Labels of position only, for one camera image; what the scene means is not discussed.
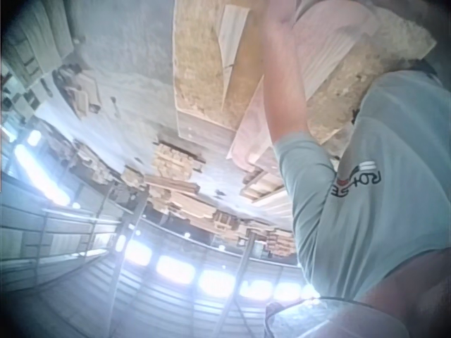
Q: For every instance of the person's left hand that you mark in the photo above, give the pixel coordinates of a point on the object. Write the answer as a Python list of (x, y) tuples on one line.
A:
[(280, 10)]

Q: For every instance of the narrow pale wooden plank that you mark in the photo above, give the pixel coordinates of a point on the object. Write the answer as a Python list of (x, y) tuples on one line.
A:
[(233, 35)]

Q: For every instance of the wide pale wooden plank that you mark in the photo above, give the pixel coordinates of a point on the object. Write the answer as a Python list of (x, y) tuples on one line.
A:
[(327, 45)]

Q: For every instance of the chipboard workbench top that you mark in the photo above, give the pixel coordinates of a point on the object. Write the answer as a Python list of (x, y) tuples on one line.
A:
[(201, 84)]

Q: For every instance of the pale pinkish wooden board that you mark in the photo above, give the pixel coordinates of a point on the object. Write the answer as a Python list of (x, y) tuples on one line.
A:
[(252, 134)]

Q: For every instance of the stack of square timber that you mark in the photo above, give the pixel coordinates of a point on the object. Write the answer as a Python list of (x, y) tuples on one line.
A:
[(174, 162)]

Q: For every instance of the heap of timber stacks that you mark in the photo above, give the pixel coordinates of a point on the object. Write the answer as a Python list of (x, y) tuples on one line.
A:
[(211, 214)]

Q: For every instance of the wooden pieces on floor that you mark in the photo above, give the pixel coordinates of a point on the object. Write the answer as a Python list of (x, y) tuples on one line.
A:
[(79, 93)]

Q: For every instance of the shelf with boards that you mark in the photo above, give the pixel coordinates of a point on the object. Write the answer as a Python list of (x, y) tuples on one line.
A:
[(31, 38)]

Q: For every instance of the metal support pole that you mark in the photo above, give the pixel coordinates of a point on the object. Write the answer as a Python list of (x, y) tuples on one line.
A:
[(245, 267)]

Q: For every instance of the metal storage rack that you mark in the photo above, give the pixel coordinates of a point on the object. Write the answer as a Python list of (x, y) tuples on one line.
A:
[(60, 229)]

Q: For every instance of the wooden slat frame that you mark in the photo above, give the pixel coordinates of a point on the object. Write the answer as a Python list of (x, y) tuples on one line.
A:
[(262, 186)]

